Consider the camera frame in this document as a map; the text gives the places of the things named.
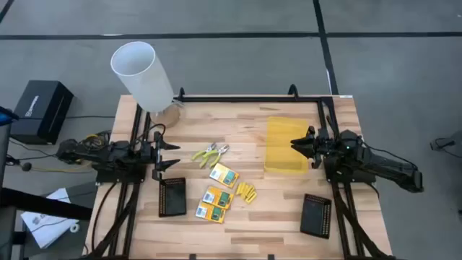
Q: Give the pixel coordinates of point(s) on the white cylindrical table lamp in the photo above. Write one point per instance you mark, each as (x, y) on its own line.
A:
(140, 72)

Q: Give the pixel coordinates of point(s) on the black aluminium table frame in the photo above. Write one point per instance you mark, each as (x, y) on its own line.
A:
(252, 99)

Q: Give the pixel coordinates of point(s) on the yellow translucent plastic bin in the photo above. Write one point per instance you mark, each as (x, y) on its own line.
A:
(285, 144)

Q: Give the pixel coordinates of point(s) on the white paper sheet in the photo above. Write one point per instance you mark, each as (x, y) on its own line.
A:
(47, 227)

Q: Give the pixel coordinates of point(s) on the black round plug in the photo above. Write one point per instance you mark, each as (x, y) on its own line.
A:
(26, 166)

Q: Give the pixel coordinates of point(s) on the white tape roll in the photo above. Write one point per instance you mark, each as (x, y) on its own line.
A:
(71, 228)

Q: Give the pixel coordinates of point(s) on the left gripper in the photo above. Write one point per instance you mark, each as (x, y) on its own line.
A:
(149, 157)

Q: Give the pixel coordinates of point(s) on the black cardboard box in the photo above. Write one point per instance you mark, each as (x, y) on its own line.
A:
(39, 108)

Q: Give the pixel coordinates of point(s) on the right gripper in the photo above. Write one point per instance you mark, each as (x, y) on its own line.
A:
(320, 148)

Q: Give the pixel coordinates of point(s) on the black mesh basket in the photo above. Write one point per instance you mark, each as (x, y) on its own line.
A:
(173, 198)
(315, 216)

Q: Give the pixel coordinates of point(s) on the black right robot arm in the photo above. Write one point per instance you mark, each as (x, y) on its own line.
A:
(382, 162)

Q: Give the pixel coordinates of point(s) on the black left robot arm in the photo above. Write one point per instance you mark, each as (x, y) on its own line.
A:
(108, 157)

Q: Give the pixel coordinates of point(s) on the blue object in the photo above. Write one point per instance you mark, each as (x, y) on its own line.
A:
(5, 117)

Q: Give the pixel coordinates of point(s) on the black metal beam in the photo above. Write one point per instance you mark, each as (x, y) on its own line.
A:
(36, 204)

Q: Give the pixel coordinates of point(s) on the yellow crayon box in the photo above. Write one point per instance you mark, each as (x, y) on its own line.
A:
(210, 212)
(223, 175)
(217, 197)

